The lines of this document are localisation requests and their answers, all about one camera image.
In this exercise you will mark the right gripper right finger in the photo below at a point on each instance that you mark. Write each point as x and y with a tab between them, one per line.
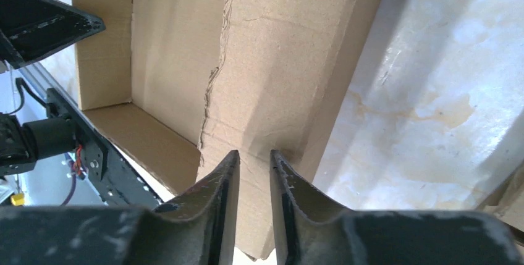
311	228

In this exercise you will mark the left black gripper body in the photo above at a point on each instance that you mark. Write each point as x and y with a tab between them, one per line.
32	30

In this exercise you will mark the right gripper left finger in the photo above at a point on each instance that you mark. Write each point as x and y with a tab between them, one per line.
195	227

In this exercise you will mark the cardboard box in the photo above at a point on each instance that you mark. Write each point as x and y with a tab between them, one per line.
177	84

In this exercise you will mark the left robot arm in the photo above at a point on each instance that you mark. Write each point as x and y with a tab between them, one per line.
28	134

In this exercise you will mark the stack of cardboard blanks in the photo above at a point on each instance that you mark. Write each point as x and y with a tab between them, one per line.
506	202

